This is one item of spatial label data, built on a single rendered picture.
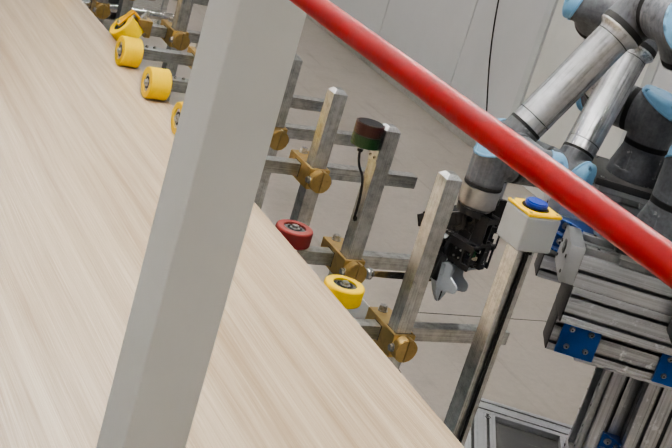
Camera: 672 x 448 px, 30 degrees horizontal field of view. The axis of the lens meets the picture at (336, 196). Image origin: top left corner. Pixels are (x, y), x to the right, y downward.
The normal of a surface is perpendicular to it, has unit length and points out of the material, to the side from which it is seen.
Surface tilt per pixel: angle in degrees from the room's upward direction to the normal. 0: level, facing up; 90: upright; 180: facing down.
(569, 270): 90
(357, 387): 0
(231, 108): 90
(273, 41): 90
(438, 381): 0
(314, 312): 0
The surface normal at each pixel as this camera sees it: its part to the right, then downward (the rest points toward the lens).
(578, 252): -0.11, 0.30
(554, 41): -0.88, -0.10
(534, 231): 0.41, 0.41
